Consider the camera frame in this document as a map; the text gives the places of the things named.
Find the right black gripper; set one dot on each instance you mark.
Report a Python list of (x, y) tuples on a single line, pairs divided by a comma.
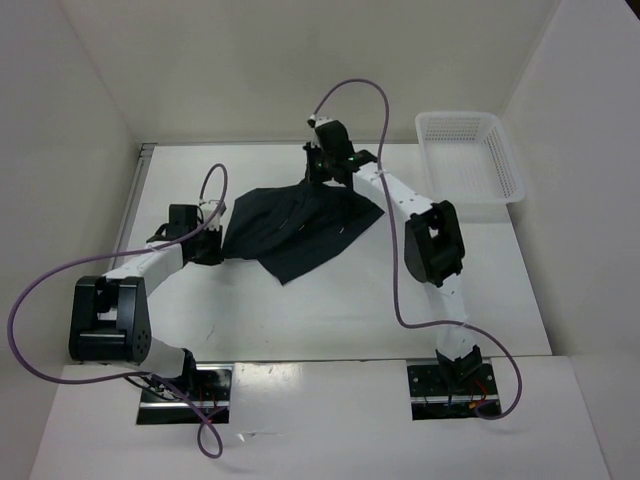
[(311, 173)]

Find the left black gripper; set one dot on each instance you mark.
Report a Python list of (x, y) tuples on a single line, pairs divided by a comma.
[(216, 256)]

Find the dark navy shorts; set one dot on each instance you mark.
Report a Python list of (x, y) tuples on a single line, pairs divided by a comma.
[(293, 230)]

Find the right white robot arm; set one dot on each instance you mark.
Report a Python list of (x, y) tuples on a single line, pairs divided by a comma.
[(426, 240)]

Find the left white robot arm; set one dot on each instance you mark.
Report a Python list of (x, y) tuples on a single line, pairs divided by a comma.
[(110, 321)]

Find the white plastic basket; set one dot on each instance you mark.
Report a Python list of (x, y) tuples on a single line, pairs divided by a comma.
[(468, 158)]

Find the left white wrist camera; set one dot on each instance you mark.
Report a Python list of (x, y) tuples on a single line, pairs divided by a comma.
[(212, 212)]

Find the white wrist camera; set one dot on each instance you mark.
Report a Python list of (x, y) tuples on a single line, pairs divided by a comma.
[(316, 120), (212, 212)]

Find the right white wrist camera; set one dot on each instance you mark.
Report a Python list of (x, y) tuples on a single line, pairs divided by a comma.
[(316, 120)]

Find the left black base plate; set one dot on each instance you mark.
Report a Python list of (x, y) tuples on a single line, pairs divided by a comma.
[(208, 388)]

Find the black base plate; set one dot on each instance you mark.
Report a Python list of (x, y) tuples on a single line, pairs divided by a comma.
[(208, 388), (432, 399)]

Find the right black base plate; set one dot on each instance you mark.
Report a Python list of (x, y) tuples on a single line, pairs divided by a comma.
[(432, 399)]

